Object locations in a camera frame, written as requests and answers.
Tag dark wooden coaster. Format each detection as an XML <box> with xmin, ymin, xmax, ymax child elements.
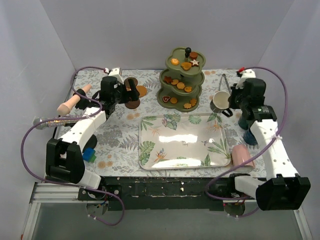
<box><xmin>124</xmin><ymin>77</ymin><xmax>138</xmax><ymax>89</ymax></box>
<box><xmin>124</xmin><ymin>99</ymin><xmax>141</xmax><ymax>110</ymax></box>

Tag cream mug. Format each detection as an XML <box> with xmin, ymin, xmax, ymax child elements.
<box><xmin>210</xmin><ymin>91</ymin><xmax>233</xmax><ymax>118</ymax></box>

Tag metal serving tongs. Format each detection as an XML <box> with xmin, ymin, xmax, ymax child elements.
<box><xmin>218</xmin><ymin>73</ymin><xmax>232</xmax><ymax>94</ymax></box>

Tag brown star cookie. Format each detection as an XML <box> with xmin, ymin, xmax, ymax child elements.
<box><xmin>163</xmin><ymin>76</ymin><xmax>173</xmax><ymax>84</ymax></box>

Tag orange flower cookie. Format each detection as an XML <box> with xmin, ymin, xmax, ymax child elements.
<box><xmin>183</xmin><ymin>103</ymin><xmax>192</xmax><ymax>109</ymax></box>

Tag white-iced star cookie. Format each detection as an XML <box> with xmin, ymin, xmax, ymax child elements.
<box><xmin>189</xmin><ymin>59</ymin><xmax>200</xmax><ymax>67</ymax></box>

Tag pink mug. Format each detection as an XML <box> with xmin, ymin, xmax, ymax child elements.
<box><xmin>231</xmin><ymin>144</ymin><xmax>255</xmax><ymax>172</ymax></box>

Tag brown heart cookie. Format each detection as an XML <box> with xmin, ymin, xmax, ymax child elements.
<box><xmin>180</xmin><ymin>62</ymin><xmax>192</xmax><ymax>71</ymax></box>

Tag dark chocolate round cookie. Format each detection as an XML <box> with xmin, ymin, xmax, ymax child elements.
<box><xmin>189</xmin><ymin>51</ymin><xmax>198</xmax><ymax>60</ymax></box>

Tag leaf-patterned white tray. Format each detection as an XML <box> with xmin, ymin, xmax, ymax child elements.
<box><xmin>139</xmin><ymin>113</ymin><xmax>231</xmax><ymax>171</ymax></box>

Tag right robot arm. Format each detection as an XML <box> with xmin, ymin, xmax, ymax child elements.
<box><xmin>226</xmin><ymin>78</ymin><xmax>311</xmax><ymax>211</ymax></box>

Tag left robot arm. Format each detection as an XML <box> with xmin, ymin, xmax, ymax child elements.
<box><xmin>45</xmin><ymin>74</ymin><xmax>140</xmax><ymax>200</ymax></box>

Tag dark blue mug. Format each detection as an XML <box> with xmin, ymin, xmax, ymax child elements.
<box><xmin>242</xmin><ymin>128</ymin><xmax>258</xmax><ymax>146</ymax></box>
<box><xmin>238</xmin><ymin>112</ymin><xmax>249</xmax><ymax>130</ymax></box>

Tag red iced heart cookie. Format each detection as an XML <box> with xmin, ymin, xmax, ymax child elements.
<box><xmin>162</xmin><ymin>95</ymin><xmax>171</xmax><ymax>103</ymax></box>

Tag green three-tier cake stand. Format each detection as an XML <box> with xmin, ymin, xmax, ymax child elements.
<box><xmin>157</xmin><ymin>47</ymin><xmax>206</xmax><ymax>113</ymax></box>

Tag silver glitter microphone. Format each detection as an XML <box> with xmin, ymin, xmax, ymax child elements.
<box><xmin>33</xmin><ymin>117</ymin><xmax>78</xmax><ymax>130</ymax></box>

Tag floral tablecloth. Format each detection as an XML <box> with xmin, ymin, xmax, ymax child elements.
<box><xmin>47</xmin><ymin>68</ymin><xmax>272</xmax><ymax>179</ymax></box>

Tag blue toy block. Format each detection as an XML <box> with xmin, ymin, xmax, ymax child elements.
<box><xmin>82</xmin><ymin>147</ymin><xmax>96</xmax><ymax>162</ymax></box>

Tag green toy block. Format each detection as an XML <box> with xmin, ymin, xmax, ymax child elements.
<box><xmin>90</xmin><ymin>154</ymin><xmax>97</xmax><ymax>163</ymax></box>

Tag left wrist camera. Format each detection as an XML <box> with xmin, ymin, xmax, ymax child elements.
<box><xmin>108</xmin><ymin>67</ymin><xmax>122</xmax><ymax>77</ymax></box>

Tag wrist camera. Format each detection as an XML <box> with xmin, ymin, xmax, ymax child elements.
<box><xmin>235</xmin><ymin>68</ymin><xmax>256</xmax><ymax>89</ymax></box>
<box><xmin>108</xmin><ymin>67</ymin><xmax>122</xmax><ymax>77</ymax></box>

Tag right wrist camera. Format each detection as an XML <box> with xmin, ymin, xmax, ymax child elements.
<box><xmin>235</xmin><ymin>68</ymin><xmax>256</xmax><ymax>89</ymax></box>

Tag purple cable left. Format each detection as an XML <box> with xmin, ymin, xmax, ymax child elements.
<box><xmin>20</xmin><ymin>65</ymin><xmax>126</xmax><ymax>227</ymax></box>

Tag purple cable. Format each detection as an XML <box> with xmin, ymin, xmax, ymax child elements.
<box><xmin>20</xmin><ymin>65</ymin><xmax>126</xmax><ymax>227</ymax></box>
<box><xmin>204</xmin><ymin>66</ymin><xmax>289</xmax><ymax>218</ymax></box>

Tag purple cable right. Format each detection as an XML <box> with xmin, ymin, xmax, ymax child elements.
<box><xmin>204</xmin><ymin>66</ymin><xmax>289</xmax><ymax>218</ymax></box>

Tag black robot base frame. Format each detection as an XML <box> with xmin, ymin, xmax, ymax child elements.
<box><xmin>78</xmin><ymin>176</ymin><xmax>239</xmax><ymax>211</ymax></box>

